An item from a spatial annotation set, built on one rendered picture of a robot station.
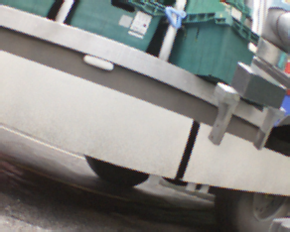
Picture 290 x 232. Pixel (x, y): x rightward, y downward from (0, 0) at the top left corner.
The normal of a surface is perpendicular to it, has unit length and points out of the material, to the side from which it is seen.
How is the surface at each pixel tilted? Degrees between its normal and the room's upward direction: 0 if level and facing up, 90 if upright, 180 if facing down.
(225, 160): 90
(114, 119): 90
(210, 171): 90
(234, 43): 96
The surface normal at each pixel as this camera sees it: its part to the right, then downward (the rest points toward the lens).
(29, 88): 0.54, 0.09
